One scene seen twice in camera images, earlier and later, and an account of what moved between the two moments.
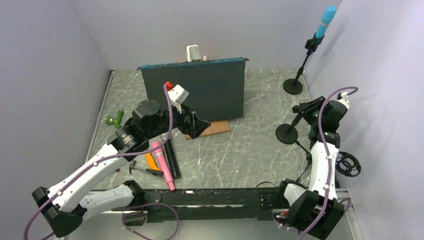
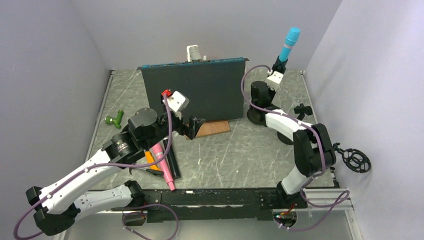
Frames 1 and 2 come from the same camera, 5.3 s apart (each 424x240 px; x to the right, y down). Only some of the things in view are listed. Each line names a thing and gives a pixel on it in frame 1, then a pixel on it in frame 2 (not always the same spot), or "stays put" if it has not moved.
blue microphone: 326,19 to 290,41
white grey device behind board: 193,53 stays put
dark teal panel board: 214,88 stays put
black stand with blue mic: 294,86 to 256,116
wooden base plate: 215,127 stays put
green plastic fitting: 116,121 stays put
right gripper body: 318,124 to 271,93
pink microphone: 159,153 stays put
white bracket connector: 345,100 to 274,79
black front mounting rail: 206,205 stays put
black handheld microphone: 172,150 stays put
